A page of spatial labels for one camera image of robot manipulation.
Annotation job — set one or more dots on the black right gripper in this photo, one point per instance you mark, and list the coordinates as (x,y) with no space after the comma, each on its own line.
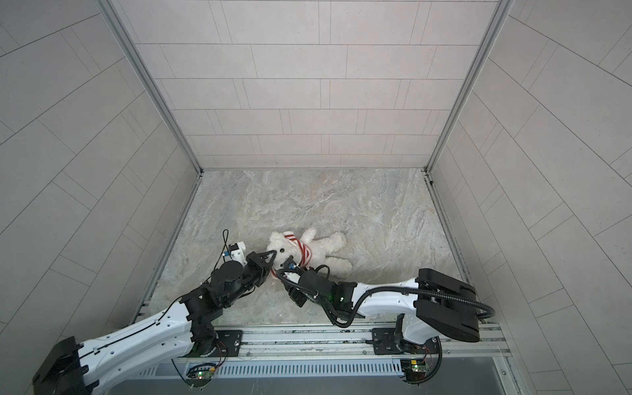
(295,295)

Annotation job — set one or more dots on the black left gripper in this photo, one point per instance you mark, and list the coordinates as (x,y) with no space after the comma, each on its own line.
(257,262)

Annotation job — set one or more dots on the red white striped shirt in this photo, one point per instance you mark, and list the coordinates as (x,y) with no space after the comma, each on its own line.
(288,245)

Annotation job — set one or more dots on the white plush teddy bear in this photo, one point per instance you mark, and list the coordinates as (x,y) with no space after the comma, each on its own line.
(324,254)

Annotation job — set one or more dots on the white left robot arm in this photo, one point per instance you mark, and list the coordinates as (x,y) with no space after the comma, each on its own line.
(184,329)

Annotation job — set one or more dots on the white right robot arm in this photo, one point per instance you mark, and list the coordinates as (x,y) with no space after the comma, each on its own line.
(427,306)

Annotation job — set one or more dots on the left green circuit board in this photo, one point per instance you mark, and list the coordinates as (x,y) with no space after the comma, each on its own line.
(204,372)

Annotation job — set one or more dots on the green circuit board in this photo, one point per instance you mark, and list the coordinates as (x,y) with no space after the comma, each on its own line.
(204,372)
(414,371)

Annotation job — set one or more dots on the right green circuit board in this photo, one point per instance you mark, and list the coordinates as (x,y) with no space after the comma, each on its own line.
(414,371)

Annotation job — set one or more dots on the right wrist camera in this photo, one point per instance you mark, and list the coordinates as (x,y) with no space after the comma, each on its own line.
(290,265)

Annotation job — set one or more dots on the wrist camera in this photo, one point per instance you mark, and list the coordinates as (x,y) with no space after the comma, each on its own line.
(290,265)
(235,252)

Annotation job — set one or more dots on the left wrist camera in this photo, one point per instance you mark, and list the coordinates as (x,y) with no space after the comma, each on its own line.
(235,252)

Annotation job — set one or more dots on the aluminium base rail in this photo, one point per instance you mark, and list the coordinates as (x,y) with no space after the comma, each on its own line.
(321,351)

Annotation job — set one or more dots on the aluminium corner post left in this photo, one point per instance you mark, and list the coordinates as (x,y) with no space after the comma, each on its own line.
(129,49)

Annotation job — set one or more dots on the aluminium corner post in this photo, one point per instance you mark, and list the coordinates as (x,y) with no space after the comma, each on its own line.
(493,29)
(129,49)

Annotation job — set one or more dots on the aluminium corner post right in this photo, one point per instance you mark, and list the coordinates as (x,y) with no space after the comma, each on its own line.
(493,29)

